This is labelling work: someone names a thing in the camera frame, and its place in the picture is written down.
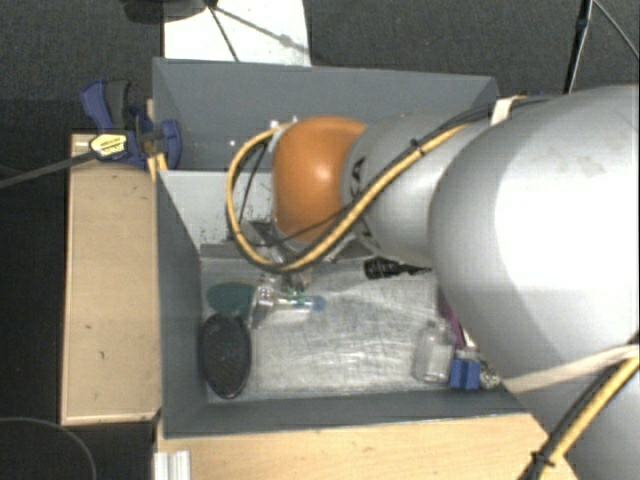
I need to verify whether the black oval disc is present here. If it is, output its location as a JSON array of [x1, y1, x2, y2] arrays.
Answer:
[[197, 313, 253, 400]]

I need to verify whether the clear glass bottle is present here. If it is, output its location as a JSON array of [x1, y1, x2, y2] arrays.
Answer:
[[411, 317, 457, 385]]

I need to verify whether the dark teal rounded object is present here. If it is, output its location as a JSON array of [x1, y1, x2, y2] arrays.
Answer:
[[206, 282, 255, 320]]

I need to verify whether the blue block-shaped object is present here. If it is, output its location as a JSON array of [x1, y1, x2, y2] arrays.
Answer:
[[448, 350, 482, 391]]

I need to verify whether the pale wood board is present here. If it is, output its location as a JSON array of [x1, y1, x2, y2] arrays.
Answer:
[[60, 132, 162, 426]]

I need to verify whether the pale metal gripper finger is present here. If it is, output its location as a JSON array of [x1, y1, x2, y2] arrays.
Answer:
[[249, 305, 312, 327], [258, 287, 327, 314]]

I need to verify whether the purple flat object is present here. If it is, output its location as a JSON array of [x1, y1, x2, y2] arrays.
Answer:
[[438, 290, 474, 352]]

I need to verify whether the black cylinder on white bracket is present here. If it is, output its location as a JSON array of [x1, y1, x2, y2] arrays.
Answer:
[[323, 237, 432, 280]]

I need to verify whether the grey metal bin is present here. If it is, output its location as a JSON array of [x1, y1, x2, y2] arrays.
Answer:
[[151, 56, 532, 439]]

